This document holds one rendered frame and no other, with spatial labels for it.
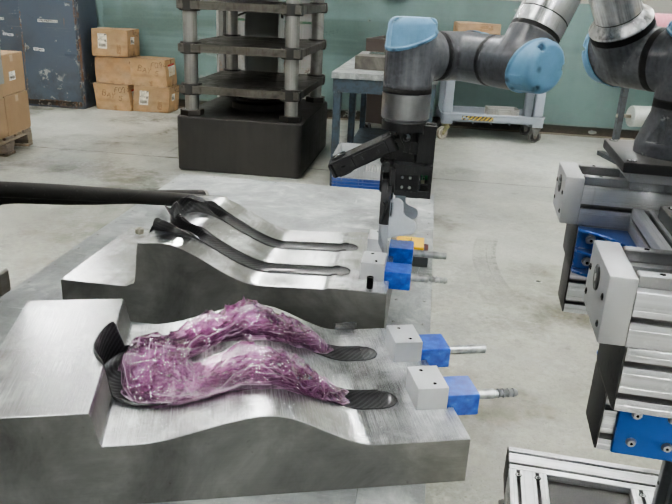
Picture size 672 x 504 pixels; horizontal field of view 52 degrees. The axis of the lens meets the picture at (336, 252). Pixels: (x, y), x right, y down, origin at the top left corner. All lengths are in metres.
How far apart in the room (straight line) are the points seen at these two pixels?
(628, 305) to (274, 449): 0.45
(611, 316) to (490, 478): 1.30
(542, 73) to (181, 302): 0.62
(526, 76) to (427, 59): 0.15
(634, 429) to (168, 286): 0.68
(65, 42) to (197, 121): 3.03
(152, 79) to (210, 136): 2.63
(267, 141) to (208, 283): 4.05
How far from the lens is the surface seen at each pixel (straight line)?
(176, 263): 1.05
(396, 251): 1.13
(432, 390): 0.79
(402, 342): 0.88
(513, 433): 2.35
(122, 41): 7.78
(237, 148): 5.13
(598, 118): 7.74
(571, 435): 2.40
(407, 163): 1.09
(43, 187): 1.41
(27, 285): 1.29
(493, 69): 1.05
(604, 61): 1.44
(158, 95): 7.72
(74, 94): 7.99
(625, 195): 1.37
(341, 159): 1.09
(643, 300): 0.89
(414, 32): 1.05
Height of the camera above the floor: 1.29
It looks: 21 degrees down
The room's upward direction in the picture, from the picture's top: 3 degrees clockwise
